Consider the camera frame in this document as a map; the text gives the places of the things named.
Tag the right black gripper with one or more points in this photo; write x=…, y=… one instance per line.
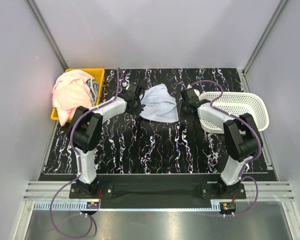
x=183, y=104

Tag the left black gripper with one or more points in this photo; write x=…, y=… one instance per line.
x=138, y=110

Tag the light blue towel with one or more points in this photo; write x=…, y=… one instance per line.
x=159, y=106

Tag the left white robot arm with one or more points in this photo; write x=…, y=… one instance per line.
x=84, y=131

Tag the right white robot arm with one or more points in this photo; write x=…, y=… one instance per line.
x=227, y=113

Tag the blue patterned towel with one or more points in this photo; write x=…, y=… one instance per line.
x=93, y=89

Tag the yellow plastic bin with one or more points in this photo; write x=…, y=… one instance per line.
x=98, y=74

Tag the white perforated plastic basket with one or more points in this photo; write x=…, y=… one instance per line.
x=237, y=103

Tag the pink rabbit towel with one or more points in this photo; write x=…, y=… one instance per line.
x=69, y=92

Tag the right controller board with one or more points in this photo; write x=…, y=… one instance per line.
x=228, y=206

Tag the controller board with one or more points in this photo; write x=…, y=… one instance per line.
x=228, y=206
x=93, y=205

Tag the left controller board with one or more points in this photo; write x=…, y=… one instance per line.
x=93, y=205

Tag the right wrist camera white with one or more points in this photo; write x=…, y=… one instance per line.
x=197, y=92

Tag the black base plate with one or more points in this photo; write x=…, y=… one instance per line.
x=157, y=192

